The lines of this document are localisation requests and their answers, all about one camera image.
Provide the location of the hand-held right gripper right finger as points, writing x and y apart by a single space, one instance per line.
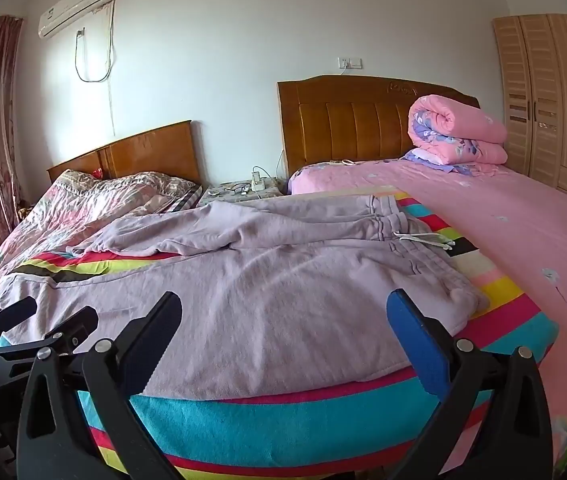
413 345

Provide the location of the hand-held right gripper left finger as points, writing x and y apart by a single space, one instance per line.
159 324

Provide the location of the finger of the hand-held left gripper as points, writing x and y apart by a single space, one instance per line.
70 325
10 312

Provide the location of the lilac pants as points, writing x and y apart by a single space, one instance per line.
263 300

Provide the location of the striped pillow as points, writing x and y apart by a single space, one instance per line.
186 199

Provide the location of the floral covered nightstand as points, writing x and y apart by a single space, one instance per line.
223 195

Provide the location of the rainbow striped blanket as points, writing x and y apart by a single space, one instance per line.
273 425

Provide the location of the pink bed sheet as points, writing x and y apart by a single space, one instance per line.
513 230

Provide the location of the small red ornament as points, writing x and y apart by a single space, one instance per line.
97 173

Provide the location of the plain brown wooden headboard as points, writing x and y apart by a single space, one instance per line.
148 152

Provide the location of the white charger dock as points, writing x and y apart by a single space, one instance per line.
257 181

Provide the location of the pink patterned curtain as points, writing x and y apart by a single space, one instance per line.
0 125

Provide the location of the rolled pink floral quilt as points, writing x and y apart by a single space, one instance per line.
456 130

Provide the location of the padded brown wooden headboard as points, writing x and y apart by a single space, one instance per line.
343 125

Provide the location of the light wooden wardrobe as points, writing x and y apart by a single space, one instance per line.
553 100

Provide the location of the white air conditioner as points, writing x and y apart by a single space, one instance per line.
75 7

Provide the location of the white wall socket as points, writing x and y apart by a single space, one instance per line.
350 62

